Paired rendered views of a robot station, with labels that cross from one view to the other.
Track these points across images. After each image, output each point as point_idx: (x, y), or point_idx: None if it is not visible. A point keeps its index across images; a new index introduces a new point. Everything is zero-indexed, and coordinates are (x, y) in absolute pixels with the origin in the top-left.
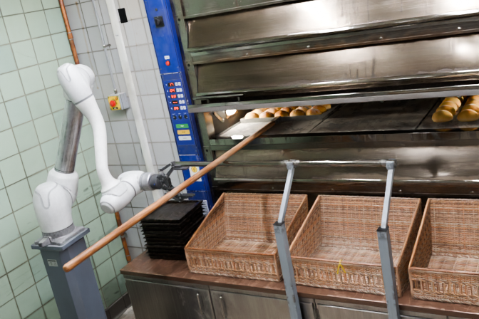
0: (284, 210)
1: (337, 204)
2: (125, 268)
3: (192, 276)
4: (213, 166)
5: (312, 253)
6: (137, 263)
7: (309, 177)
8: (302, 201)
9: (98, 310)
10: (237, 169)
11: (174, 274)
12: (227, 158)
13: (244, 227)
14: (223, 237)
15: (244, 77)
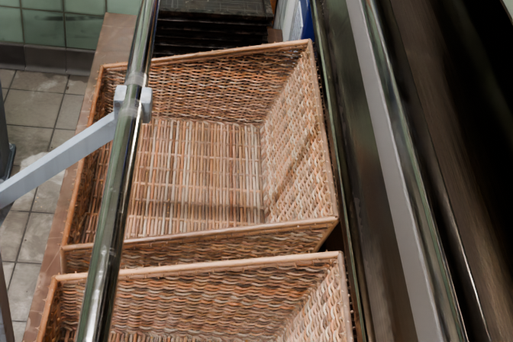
0: (11, 191)
1: (330, 323)
2: (110, 17)
3: (85, 124)
4: None
5: (205, 334)
6: (134, 26)
7: (355, 191)
8: (299, 221)
9: None
10: (338, 14)
11: (92, 95)
12: None
13: (275, 140)
14: (253, 120)
15: None
